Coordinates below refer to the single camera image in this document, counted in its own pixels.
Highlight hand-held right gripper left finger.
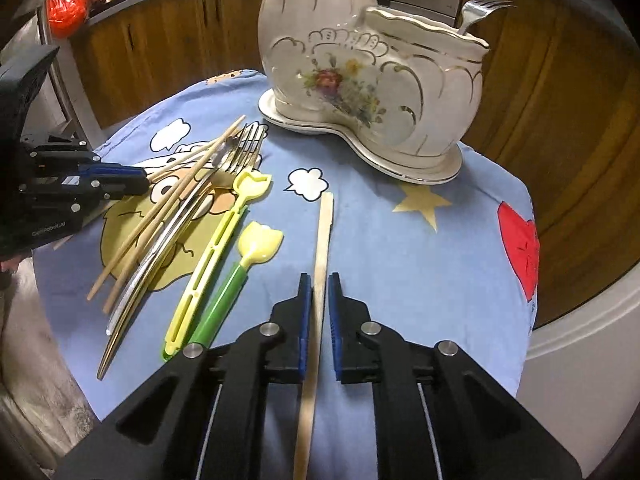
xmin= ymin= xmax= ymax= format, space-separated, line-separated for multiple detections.
xmin=52 ymin=272 xmax=313 ymax=480

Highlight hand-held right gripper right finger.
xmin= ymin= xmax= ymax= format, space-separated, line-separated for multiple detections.
xmin=326 ymin=272 xmax=584 ymax=480

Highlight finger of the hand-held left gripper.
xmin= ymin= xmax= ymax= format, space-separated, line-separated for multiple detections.
xmin=29 ymin=141 xmax=151 ymax=184
xmin=19 ymin=180 xmax=152 ymax=212

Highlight wooden chopstick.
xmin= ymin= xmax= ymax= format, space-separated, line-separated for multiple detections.
xmin=293 ymin=192 xmax=335 ymax=480
xmin=149 ymin=132 xmax=241 ymax=183
xmin=102 ymin=157 xmax=221 ymax=314
xmin=86 ymin=115 xmax=247 ymax=302

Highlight green-handled yellow plastic spoon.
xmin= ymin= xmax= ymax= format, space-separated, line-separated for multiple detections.
xmin=187 ymin=221 xmax=285 ymax=348

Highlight silver fork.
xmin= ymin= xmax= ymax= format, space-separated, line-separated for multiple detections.
xmin=457 ymin=0 xmax=516 ymax=36
xmin=106 ymin=125 xmax=261 ymax=336

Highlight gold fork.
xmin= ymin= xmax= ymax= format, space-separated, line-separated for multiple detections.
xmin=96 ymin=122 xmax=268 ymax=380

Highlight floral ceramic utensil holder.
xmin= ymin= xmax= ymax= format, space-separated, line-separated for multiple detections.
xmin=257 ymin=0 xmax=491 ymax=158

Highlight blue cartoon printed cloth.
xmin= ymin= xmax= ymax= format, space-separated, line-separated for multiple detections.
xmin=32 ymin=70 xmax=541 ymax=480

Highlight wooden lower cabinets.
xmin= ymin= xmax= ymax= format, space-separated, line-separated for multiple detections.
xmin=70 ymin=0 xmax=266 ymax=128

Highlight white ceramic saucer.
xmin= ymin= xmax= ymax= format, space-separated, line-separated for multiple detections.
xmin=257 ymin=89 xmax=463 ymax=184

